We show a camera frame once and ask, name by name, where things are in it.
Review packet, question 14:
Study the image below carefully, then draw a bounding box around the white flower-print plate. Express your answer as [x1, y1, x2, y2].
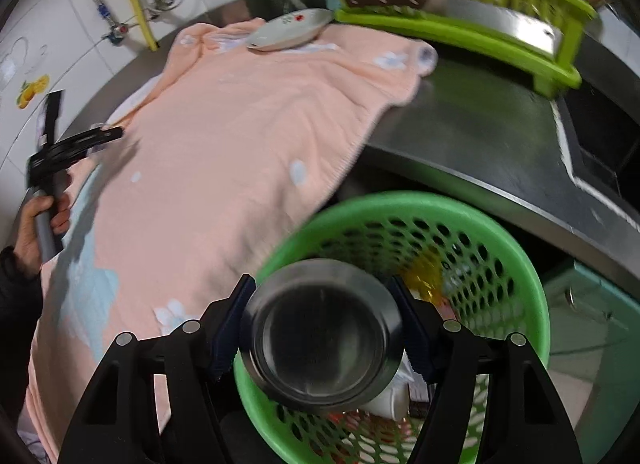
[245, 8, 335, 52]

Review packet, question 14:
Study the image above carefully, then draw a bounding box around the pink towel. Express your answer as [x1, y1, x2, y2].
[17, 18, 440, 462]

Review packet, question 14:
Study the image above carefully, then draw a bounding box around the braided metal hose with valve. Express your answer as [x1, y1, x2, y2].
[75, 0, 130, 47]

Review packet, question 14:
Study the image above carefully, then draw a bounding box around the metal can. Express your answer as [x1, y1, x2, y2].
[239, 259, 407, 412]

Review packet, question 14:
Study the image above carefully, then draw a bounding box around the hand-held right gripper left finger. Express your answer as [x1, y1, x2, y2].
[57, 274, 257, 464]

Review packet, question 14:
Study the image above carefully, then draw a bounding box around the green plastic dish rack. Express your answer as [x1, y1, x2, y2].
[304, 0, 598, 98]

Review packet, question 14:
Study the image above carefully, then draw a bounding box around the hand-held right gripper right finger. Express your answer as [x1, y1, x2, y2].
[387, 275, 583, 464]

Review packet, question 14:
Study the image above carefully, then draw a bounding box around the green cabinet drawer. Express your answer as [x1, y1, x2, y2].
[542, 264, 640, 464]

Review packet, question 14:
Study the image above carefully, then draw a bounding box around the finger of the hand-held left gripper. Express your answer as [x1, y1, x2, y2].
[30, 136, 123, 171]
[47, 126, 125, 149]

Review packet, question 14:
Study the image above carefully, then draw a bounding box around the person's left hand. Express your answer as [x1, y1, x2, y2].
[15, 193, 72, 277]

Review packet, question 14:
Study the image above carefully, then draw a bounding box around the wooden-handled steel cleaver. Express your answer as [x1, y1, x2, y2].
[345, 0, 565, 58]

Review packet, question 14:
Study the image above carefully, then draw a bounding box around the steel sink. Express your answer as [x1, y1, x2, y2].
[550, 88, 640, 235]

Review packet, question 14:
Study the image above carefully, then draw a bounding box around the green perforated plastic basket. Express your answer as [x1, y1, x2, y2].
[232, 191, 551, 464]

